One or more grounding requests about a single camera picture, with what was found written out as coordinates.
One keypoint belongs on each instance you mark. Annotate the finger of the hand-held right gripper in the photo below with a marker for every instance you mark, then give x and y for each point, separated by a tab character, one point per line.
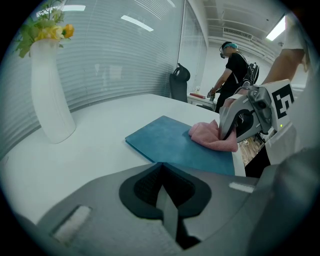
227	112
247	132

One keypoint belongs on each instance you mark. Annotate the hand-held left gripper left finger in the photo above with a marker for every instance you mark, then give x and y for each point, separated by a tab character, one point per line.
105	212

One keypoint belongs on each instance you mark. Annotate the small potted flower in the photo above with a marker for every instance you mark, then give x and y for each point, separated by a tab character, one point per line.
197	89

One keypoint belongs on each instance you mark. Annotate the blue book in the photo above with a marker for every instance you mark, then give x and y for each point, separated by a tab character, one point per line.
160	140

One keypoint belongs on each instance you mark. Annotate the black office chair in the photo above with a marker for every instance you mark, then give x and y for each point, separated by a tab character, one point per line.
178	85

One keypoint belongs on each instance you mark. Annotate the person's right forearm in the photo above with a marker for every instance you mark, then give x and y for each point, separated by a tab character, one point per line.
282	67

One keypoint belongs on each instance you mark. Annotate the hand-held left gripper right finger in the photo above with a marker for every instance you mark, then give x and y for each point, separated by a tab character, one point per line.
220	200

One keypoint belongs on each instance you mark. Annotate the ceiling light panel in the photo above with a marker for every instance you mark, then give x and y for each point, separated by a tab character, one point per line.
276	28

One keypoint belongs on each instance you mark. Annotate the red book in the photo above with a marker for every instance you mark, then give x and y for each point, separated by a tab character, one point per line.
196	94

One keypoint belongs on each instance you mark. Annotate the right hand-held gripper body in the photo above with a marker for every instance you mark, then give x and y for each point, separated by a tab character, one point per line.
277	105

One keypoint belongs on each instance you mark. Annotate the yellow flower bouquet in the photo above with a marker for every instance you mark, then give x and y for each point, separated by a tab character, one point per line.
47	31

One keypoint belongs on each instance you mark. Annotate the white vase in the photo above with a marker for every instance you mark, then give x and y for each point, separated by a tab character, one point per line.
52	100

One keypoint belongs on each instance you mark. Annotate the white side table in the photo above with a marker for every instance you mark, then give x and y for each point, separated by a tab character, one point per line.
200	100

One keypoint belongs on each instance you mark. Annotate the white ceiling air vent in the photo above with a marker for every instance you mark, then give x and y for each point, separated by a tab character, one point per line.
237	33

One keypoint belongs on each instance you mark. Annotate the pink cloth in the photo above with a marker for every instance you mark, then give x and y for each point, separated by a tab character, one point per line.
207	137

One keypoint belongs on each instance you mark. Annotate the person's white shirt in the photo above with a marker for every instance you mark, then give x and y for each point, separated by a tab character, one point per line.
282	147

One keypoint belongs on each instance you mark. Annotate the white power strip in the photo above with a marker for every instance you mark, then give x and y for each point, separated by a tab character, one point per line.
246	142

